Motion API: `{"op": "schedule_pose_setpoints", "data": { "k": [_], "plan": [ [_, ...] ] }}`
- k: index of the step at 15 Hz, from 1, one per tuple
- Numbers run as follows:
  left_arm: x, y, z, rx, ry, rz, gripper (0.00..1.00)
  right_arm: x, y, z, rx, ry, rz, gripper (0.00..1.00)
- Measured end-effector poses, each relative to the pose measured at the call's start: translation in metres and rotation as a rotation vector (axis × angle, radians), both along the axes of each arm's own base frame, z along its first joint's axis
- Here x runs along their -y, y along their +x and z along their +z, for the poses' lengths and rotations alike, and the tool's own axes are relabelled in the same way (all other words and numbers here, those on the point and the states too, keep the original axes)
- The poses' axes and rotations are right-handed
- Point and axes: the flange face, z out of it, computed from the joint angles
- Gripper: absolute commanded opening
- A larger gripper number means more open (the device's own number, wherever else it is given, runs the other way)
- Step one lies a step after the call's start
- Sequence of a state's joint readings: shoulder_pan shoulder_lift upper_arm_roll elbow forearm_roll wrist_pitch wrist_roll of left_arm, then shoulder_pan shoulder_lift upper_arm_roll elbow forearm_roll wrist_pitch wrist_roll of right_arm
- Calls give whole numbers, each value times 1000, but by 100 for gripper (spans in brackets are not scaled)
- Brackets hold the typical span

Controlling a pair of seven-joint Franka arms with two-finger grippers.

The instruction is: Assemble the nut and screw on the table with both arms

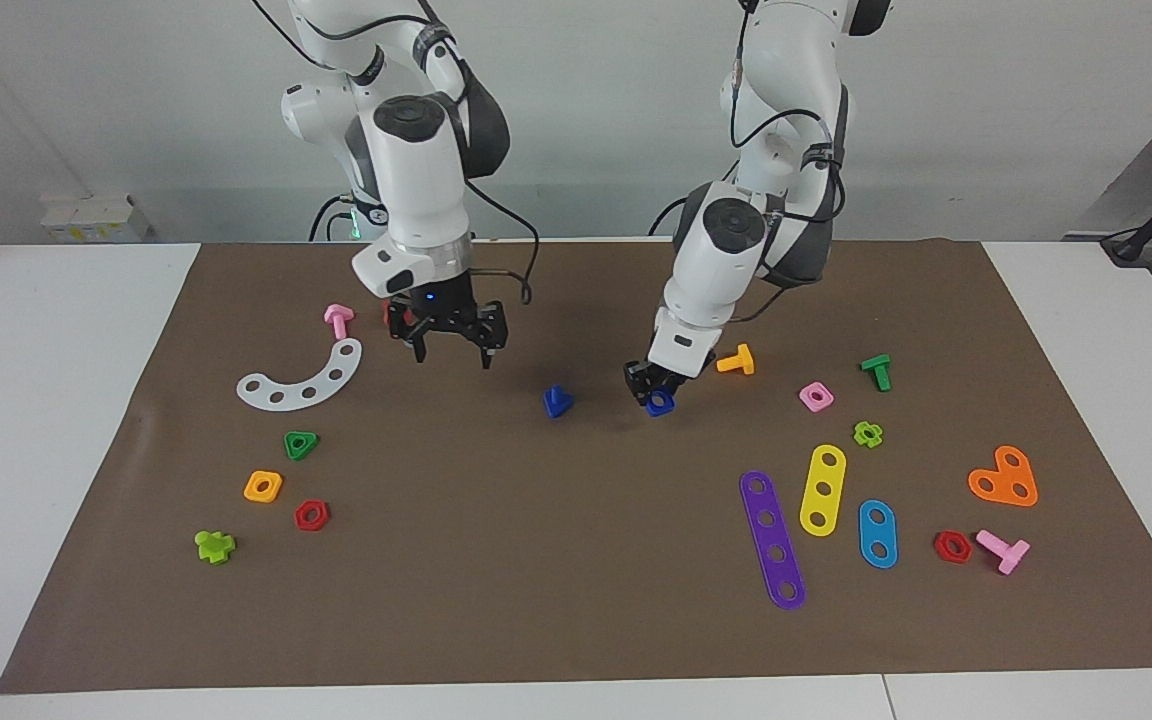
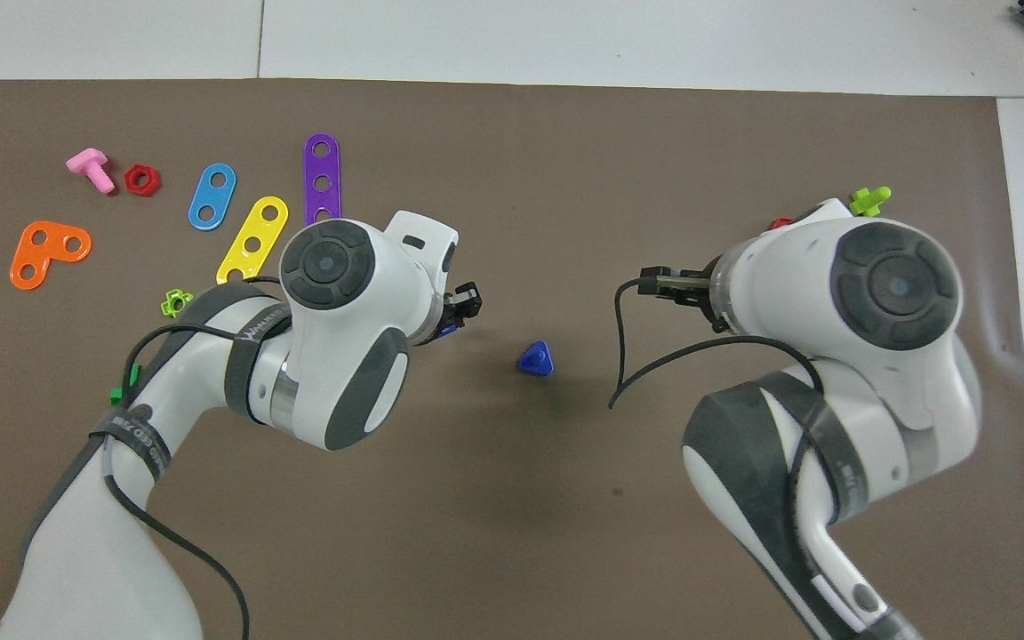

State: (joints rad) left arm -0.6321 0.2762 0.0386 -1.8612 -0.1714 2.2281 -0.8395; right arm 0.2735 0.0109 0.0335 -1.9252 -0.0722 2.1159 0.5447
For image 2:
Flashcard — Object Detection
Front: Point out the purple four-hole plastic plate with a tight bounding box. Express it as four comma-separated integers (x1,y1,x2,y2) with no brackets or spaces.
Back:
303,133,342,228

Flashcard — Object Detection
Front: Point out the orange L-shaped plate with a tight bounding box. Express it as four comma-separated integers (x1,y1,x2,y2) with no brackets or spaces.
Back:
9,220,93,292

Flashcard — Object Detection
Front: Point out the pink plastic screw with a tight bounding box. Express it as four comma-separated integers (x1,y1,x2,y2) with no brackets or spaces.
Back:
65,148,116,195

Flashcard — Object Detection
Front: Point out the dark green plastic screw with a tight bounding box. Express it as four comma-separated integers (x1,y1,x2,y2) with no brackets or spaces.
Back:
108,363,142,406

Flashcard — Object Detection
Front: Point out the lime green cross-head screw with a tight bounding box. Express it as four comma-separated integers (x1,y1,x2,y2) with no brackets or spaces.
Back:
848,186,892,220

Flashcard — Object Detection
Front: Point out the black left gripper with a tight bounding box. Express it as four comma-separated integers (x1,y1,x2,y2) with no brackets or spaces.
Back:
446,283,484,335

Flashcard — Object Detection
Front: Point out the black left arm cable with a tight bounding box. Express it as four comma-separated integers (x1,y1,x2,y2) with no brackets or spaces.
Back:
90,276,252,640

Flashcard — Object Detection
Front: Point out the brown paper table mat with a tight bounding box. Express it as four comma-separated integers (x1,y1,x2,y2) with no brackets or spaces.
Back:
0,78,1024,640

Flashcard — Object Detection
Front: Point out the yellow three-hole plastic plate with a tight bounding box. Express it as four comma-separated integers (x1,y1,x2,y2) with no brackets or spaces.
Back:
215,196,290,286

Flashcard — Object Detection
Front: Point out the blue triangle-head plastic screw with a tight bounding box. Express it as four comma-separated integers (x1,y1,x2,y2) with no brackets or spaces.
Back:
516,340,556,378

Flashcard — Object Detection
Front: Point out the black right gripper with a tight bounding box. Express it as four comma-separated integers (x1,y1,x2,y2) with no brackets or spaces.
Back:
665,265,731,332

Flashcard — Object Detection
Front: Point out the blue two-hole plastic plate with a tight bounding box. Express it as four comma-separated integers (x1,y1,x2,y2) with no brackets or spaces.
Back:
188,163,237,232

